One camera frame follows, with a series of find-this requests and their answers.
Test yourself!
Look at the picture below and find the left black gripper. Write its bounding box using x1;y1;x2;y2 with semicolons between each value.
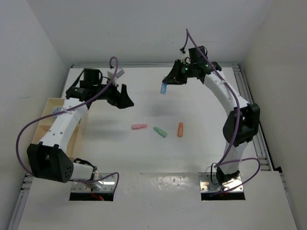
92;77;133;108

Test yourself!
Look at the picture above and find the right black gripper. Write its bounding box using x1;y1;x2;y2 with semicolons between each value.
165;59;196;85

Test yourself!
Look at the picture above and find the pastel blue correction tape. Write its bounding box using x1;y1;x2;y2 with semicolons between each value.
160;82;167;94

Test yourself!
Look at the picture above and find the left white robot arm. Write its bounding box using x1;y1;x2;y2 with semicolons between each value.
27;69;134;183

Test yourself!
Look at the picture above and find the pastel pink correction tape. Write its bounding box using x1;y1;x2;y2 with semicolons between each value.
131;124;148;130

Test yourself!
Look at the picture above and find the pastel green correction tape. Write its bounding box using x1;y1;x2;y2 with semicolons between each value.
153;126;167;138

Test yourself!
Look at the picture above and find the wooden divided tray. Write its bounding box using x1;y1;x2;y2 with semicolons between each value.
32;98;88;161

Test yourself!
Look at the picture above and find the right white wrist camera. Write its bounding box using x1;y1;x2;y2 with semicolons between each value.
181;51;191;65

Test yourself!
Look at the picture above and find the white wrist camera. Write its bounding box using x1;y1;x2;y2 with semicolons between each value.
107;67;125;82
181;51;191;65

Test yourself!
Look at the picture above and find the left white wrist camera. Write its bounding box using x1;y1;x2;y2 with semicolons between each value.
107;67;125;82

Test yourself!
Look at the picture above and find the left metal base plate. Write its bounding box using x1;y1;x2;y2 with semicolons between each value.
71;175;117;193

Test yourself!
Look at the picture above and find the metal base plate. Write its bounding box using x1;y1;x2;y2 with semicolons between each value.
71;175;117;193
199;172;244;193

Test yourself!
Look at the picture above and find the aluminium frame rail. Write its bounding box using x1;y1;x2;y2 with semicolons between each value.
71;62;273;171

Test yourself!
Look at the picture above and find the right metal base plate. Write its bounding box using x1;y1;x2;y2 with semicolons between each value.
199;172;244;193

